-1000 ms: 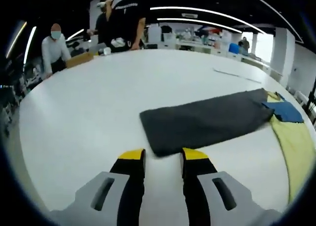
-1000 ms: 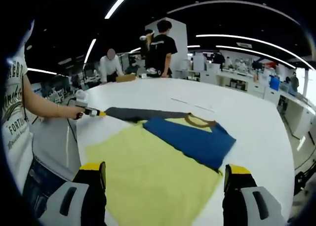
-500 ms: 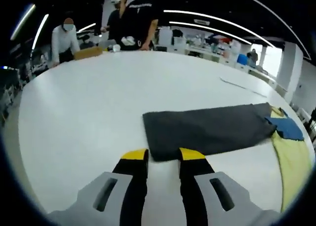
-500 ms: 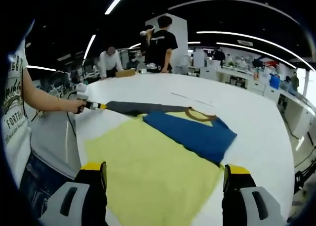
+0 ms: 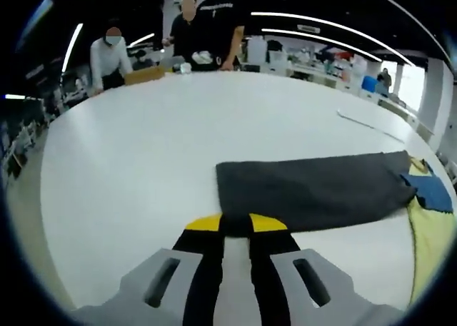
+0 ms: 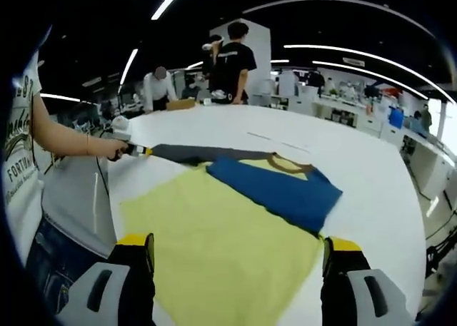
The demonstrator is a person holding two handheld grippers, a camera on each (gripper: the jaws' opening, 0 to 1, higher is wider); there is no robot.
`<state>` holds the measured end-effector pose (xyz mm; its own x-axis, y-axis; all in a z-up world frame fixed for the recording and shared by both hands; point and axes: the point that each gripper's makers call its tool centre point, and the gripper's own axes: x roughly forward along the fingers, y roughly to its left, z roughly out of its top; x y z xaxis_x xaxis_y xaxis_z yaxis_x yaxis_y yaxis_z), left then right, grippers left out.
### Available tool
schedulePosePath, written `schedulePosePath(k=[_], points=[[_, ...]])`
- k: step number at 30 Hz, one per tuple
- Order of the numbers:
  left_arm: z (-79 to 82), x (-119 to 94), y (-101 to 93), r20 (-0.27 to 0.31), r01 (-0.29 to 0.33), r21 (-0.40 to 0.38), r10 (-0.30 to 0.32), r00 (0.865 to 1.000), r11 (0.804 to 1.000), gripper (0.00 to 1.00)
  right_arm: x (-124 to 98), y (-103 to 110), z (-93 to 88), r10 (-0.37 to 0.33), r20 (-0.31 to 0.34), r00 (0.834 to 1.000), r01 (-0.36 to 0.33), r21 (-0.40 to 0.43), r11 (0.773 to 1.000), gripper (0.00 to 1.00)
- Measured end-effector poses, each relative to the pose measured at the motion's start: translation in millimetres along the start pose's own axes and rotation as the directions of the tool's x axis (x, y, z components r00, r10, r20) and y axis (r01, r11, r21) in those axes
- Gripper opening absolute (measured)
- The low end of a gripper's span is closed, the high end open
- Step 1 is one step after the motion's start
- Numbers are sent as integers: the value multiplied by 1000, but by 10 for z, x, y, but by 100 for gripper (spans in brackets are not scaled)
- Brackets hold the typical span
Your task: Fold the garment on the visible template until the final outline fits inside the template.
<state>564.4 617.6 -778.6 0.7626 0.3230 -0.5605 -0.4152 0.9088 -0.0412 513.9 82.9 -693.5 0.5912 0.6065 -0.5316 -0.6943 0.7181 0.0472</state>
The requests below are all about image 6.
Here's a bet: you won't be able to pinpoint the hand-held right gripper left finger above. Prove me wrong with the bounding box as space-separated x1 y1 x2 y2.
59 232 158 326

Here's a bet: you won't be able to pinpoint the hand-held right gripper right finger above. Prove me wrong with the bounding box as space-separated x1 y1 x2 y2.
319 235 418 326

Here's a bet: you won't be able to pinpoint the yellow blue grey garment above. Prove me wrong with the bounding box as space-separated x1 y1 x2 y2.
119 143 345 326

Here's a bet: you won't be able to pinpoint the person's left hand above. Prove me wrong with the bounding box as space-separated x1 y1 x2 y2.
102 139 131 163

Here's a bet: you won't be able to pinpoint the cardboard box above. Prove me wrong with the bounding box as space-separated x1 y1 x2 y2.
165 97 199 112

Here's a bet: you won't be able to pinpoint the person's blue jeans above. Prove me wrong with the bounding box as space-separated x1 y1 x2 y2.
24 214 110 317

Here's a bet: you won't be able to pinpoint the grey mesh chair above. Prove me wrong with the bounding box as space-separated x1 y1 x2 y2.
40 153 119 260

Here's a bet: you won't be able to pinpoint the white square column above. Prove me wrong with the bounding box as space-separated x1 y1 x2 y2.
209 18 272 106

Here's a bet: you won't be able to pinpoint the white lab counter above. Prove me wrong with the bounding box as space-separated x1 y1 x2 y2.
309 96 455 200

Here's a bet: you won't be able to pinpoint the blue storage box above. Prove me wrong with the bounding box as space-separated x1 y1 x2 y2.
388 106 405 128

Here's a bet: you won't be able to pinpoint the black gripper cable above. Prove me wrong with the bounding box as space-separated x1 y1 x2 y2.
94 156 111 200

